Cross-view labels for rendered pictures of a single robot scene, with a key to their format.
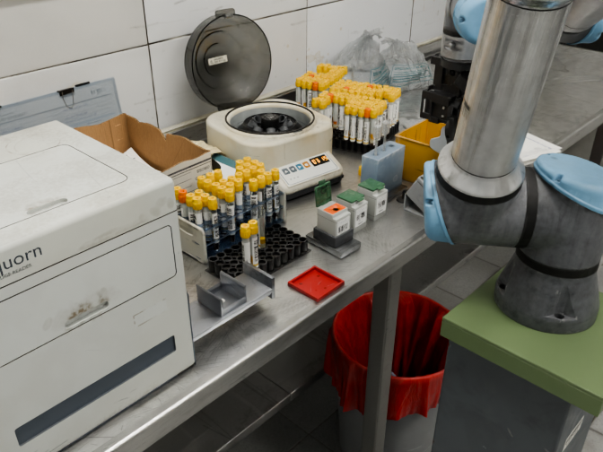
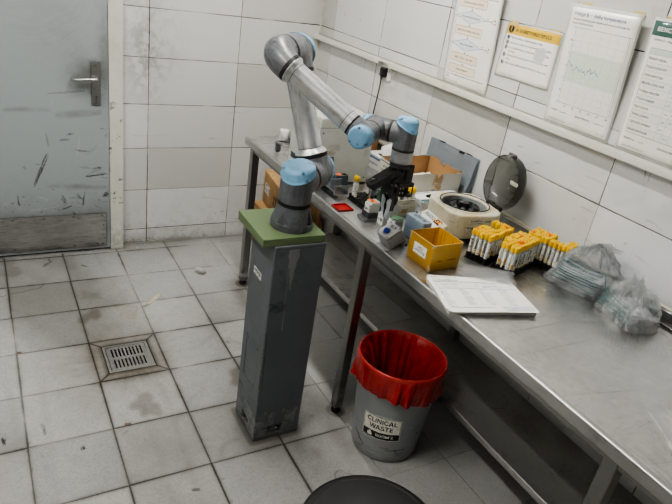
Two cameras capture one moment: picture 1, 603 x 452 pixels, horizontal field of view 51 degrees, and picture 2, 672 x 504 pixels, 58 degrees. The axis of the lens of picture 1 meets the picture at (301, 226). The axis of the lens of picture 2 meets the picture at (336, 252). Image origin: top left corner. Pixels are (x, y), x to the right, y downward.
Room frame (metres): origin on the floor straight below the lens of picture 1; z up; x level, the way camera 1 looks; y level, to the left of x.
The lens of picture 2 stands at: (1.44, -2.25, 1.77)
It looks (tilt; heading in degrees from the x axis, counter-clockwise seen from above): 26 degrees down; 105
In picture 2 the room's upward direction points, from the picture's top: 9 degrees clockwise
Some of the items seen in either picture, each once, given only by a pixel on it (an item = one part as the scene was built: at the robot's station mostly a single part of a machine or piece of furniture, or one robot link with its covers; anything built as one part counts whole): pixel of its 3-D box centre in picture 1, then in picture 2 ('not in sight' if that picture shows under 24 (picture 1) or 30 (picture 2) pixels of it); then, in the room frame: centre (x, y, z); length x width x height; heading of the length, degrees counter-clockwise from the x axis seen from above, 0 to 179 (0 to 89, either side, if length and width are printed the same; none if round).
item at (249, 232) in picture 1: (258, 233); (368, 192); (0.94, 0.07, 0.93); 0.17 x 0.09 x 0.11; 137
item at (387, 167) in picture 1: (382, 172); (416, 230); (1.19, -0.17, 0.92); 0.10 x 0.07 x 0.10; 140
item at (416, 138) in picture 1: (434, 154); (434, 249); (1.28, -0.30, 0.92); 0.13 x 0.13 x 0.10; 49
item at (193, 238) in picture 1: (229, 217); (392, 198); (1.03, 0.14, 0.91); 0.20 x 0.10 x 0.07; 137
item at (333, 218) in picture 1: (333, 223); (371, 208); (0.99, -0.06, 0.92); 0.05 x 0.04 x 0.06; 45
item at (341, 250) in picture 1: (333, 236); (370, 214); (0.99, -0.06, 0.89); 0.09 x 0.05 x 0.04; 45
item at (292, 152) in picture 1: (275, 143); (457, 215); (1.31, 0.06, 0.94); 0.30 x 0.24 x 0.12; 38
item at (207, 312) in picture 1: (210, 305); (330, 180); (0.75, 0.14, 0.92); 0.21 x 0.07 x 0.05; 137
